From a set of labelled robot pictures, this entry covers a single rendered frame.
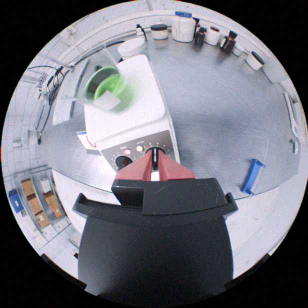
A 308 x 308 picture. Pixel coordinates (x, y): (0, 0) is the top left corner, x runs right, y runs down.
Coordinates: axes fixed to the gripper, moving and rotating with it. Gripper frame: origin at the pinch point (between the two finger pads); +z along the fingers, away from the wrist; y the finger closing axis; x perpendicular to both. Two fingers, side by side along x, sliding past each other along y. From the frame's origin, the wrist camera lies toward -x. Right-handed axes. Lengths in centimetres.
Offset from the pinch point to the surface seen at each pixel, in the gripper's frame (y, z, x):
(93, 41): 29, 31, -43
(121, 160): 5.5, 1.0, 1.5
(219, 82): -16.2, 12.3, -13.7
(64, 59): 52, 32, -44
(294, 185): -140, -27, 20
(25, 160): 243, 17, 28
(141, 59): 1.9, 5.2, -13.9
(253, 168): -26.2, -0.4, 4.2
